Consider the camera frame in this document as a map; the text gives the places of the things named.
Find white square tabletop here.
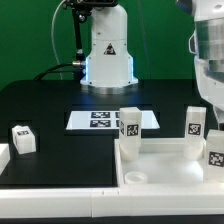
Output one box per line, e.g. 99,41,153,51
114,138,210,186

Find white sheet with tags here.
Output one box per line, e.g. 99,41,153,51
66,110,160,130

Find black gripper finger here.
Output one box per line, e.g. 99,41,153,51
213,107,224,130

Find white left fence piece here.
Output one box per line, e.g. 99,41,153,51
0,144,10,175

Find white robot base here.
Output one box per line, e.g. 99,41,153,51
80,5,138,94

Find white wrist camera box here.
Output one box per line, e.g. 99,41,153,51
188,32,196,54

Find black cables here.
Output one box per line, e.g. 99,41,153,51
33,63,83,82

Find grey cable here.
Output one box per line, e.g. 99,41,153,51
50,1,69,81

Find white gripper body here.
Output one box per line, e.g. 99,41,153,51
194,56,224,111

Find black camera stand pole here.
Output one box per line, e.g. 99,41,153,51
61,0,118,84

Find white front fence bar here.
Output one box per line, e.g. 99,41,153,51
0,184,224,218

